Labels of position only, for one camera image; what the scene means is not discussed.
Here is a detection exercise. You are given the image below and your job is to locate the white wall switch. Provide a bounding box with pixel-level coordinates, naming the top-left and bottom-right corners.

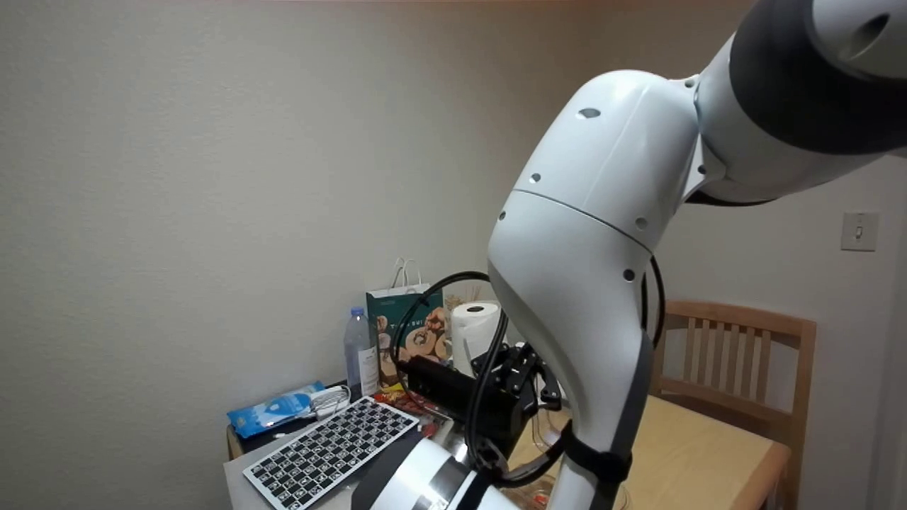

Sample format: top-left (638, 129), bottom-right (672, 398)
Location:
top-left (843, 214), bottom-right (880, 252)

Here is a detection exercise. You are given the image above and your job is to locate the blue tissue pack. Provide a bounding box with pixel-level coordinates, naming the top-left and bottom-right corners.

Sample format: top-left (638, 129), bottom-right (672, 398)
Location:
top-left (228, 379), bottom-right (324, 440)

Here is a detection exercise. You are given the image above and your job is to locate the wooden chair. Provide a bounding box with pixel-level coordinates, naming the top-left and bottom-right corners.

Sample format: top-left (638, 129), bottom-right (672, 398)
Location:
top-left (653, 300), bottom-right (818, 510)

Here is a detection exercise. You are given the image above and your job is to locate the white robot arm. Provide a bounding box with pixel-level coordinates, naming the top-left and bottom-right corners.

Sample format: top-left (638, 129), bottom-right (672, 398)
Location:
top-left (353, 0), bottom-right (907, 510)

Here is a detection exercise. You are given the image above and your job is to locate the green gift bag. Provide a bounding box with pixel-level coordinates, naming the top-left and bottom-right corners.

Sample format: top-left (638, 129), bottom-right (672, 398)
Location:
top-left (366, 284), bottom-right (455, 386)

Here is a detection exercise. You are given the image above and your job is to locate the clear water bottle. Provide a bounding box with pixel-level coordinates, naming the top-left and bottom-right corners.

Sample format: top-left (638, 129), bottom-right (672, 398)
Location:
top-left (344, 306), bottom-right (368, 398)

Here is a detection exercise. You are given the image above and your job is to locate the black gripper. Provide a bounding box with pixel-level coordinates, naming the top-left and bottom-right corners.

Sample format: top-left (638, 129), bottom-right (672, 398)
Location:
top-left (402, 344), bottom-right (560, 444)

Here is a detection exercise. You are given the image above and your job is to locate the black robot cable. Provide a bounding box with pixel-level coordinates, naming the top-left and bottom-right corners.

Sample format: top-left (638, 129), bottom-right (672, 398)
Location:
top-left (384, 252), bottom-right (669, 490)

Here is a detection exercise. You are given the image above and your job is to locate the white paper towel roll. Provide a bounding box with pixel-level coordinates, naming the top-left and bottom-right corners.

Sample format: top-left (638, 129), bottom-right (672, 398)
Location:
top-left (452, 300), bottom-right (502, 378)

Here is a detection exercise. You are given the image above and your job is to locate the black white checkered board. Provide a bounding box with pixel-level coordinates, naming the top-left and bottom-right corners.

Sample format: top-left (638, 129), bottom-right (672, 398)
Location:
top-left (244, 398), bottom-right (421, 510)

